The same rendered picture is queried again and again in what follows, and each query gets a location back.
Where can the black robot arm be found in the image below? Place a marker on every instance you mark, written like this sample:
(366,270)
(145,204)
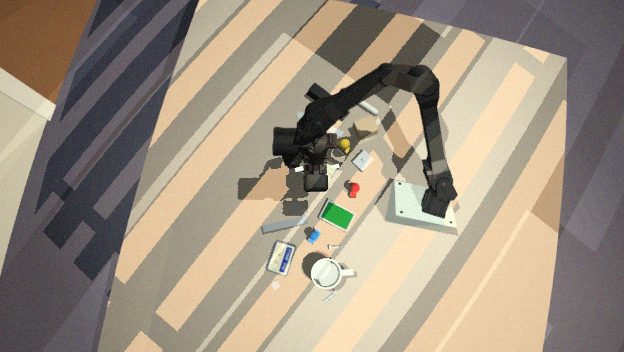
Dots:
(322,114)

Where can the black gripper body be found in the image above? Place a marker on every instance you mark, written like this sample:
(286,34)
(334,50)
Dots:
(317,181)

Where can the tan cube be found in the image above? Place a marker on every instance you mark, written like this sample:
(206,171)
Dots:
(365,127)

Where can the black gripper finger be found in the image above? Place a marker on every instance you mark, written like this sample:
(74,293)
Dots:
(307,172)

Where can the white mug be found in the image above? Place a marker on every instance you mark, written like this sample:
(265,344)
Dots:
(326,273)

